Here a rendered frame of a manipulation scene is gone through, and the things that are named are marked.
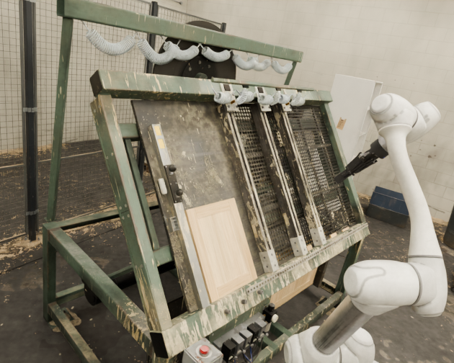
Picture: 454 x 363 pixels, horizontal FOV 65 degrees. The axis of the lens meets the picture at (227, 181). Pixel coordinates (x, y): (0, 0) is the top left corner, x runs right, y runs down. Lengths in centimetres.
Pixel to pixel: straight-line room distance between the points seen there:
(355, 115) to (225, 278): 407
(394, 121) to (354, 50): 584
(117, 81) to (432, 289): 150
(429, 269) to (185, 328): 104
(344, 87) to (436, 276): 454
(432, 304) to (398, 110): 61
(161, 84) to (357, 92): 404
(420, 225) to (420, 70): 566
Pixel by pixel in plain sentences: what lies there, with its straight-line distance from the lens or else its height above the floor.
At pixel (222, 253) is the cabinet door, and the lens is 196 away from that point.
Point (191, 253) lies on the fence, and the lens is 179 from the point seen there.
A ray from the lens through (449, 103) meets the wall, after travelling 685.
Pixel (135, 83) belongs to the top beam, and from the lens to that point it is 183.
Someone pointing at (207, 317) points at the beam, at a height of 87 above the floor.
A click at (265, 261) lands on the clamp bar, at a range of 217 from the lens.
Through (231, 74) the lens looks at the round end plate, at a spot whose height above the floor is 192.
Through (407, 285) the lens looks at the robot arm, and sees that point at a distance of 122.
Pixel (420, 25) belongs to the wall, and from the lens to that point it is 696.
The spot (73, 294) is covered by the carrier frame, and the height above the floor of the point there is 11.
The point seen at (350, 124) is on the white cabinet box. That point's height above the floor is 139.
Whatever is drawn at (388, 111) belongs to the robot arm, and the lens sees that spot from 125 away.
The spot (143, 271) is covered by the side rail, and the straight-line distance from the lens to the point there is 167.
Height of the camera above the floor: 208
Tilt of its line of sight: 20 degrees down
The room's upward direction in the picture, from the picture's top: 10 degrees clockwise
